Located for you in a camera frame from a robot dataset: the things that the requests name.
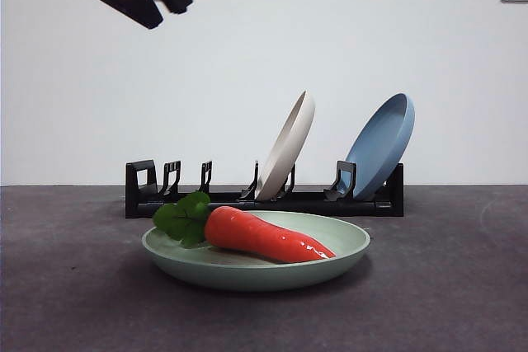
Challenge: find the orange carrot with green leaves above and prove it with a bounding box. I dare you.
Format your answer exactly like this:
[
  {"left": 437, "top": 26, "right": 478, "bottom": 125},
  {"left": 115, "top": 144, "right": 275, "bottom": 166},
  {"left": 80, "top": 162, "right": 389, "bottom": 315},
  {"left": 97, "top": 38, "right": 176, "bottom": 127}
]
[{"left": 152, "top": 190, "right": 337, "bottom": 265}]

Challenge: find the green plate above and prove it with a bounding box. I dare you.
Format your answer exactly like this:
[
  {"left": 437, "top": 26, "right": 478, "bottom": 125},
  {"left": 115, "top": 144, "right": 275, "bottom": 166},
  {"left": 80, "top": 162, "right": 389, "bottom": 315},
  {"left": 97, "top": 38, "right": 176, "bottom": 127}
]
[{"left": 141, "top": 210, "right": 371, "bottom": 292}]

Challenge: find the beige plate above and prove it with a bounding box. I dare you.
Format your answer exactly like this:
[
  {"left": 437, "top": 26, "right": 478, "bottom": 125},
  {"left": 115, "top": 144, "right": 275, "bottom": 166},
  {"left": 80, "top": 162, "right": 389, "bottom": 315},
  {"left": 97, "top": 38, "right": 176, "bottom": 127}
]
[{"left": 254, "top": 89, "right": 317, "bottom": 201}]

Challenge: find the black plate rack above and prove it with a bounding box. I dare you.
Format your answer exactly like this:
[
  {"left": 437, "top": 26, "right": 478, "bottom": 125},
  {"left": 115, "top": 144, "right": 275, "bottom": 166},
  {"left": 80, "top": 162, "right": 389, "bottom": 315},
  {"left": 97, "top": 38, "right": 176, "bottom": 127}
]
[{"left": 125, "top": 159, "right": 405, "bottom": 220}]

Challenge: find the blue plate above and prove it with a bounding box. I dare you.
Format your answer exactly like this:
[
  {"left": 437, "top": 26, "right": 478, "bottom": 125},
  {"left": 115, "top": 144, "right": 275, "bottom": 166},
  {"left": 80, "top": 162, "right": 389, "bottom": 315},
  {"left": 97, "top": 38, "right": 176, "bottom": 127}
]
[{"left": 344, "top": 92, "right": 416, "bottom": 200}]

